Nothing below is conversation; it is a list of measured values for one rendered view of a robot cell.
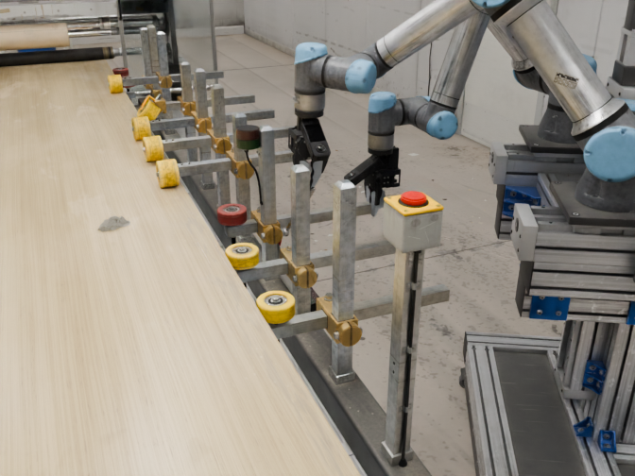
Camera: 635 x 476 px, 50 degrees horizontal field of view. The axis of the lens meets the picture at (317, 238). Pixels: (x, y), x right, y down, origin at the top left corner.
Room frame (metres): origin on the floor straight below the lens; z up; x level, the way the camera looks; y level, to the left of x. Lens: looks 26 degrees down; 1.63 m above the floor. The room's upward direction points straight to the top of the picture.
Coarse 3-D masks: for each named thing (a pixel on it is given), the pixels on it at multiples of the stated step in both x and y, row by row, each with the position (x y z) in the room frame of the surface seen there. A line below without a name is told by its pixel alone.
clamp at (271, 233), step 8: (256, 216) 1.72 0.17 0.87; (264, 224) 1.67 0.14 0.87; (272, 224) 1.67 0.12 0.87; (280, 224) 1.67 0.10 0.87; (256, 232) 1.71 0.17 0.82; (264, 232) 1.65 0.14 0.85; (272, 232) 1.64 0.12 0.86; (280, 232) 1.65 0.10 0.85; (264, 240) 1.65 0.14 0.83; (272, 240) 1.64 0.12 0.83; (280, 240) 1.65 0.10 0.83
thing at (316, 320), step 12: (432, 288) 1.36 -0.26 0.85; (444, 288) 1.36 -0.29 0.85; (372, 300) 1.30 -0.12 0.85; (384, 300) 1.30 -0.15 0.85; (432, 300) 1.33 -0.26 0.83; (444, 300) 1.35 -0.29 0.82; (312, 312) 1.25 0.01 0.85; (360, 312) 1.27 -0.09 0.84; (372, 312) 1.28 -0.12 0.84; (384, 312) 1.29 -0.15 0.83; (288, 324) 1.20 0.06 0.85; (300, 324) 1.21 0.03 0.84; (312, 324) 1.22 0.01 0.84; (324, 324) 1.23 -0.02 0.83; (276, 336) 1.19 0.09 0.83; (288, 336) 1.20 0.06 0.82
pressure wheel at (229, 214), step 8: (224, 208) 1.70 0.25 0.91; (232, 208) 1.68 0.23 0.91; (240, 208) 1.70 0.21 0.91; (224, 216) 1.65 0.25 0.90; (232, 216) 1.65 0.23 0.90; (240, 216) 1.66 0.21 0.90; (224, 224) 1.65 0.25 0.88; (232, 224) 1.65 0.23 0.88; (240, 224) 1.66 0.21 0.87; (232, 240) 1.68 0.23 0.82
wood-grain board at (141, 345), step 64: (0, 128) 2.47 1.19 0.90; (64, 128) 2.47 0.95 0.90; (128, 128) 2.47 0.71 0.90; (0, 192) 1.83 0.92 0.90; (64, 192) 1.83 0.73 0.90; (128, 192) 1.83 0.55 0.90; (0, 256) 1.42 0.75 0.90; (64, 256) 1.42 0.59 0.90; (128, 256) 1.42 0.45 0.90; (192, 256) 1.42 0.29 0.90; (0, 320) 1.14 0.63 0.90; (64, 320) 1.14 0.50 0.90; (128, 320) 1.14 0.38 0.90; (192, 320) 1.14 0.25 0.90; (256, 320) 1.14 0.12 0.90; (0, 384) 0.94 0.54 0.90; (64, 384) 0.94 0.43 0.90; (128, 384) 0.94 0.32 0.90; (192, 384) 0.94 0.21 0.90; (256, 384) 0.94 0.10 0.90; (0, 448) 0.78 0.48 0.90; (64, 448) 0.78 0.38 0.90; (128, 448) 0.78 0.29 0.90; (192, 448) 0.78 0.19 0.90; (256, 448) 0.78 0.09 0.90; (320, 448) 0.78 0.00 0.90
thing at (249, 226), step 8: (328, 208) 1.80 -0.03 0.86; (360, 208) 1.82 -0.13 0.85; (368, 208) 1.83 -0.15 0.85; (280, 216) 1.74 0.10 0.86; (288, 216) 1.74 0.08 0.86; (312, 216) 1.76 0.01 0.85; (320, 216) 1.77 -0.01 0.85; (328, 216) 1.78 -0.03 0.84; (248, 224) 1.69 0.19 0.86; (256, 224) 1.70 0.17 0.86; (232, 232) 1.67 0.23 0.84; (240, 232) 1.68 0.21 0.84; (248, 232) 1.69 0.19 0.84
